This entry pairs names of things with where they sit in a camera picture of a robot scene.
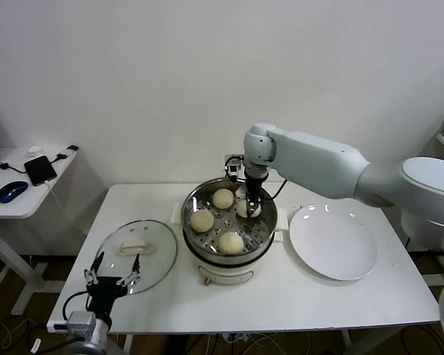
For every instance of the white steamed baozi bun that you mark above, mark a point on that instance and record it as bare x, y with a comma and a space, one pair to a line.
202, 221
230, 243
222, 198
242, 210

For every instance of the perforated stainless steel steamer pot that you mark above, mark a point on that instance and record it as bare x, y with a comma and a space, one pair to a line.
266, 222

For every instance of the blue computer mouse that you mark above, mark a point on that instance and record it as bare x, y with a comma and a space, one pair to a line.
12, 191

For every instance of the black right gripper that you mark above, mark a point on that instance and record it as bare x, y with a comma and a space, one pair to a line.
253, 183

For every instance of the black smartphone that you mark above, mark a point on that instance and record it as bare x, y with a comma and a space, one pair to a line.
40, 171

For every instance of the small white earbud case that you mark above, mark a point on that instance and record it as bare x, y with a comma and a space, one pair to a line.
33, 149

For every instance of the right robot arm silver white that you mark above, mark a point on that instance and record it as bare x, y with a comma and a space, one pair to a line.
318, 162

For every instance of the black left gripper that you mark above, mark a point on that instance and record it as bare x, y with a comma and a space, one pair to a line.
103, 293

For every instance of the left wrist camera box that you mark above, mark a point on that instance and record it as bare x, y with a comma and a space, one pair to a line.
80, 323

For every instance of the left robot arm silver white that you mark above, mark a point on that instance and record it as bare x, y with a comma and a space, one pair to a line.
92, 344

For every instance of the white power strip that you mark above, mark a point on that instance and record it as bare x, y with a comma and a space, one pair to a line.
237, 337

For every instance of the white round plate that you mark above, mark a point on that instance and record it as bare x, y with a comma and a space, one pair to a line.
329, 240

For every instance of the white side table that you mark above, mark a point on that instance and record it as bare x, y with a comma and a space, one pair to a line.
15, 209

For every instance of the white electric cooker base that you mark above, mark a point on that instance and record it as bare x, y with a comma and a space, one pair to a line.
225, 275

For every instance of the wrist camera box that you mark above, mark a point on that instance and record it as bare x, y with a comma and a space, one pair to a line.
80, 323
232, 168

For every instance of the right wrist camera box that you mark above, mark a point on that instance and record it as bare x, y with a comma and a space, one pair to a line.
232, 168

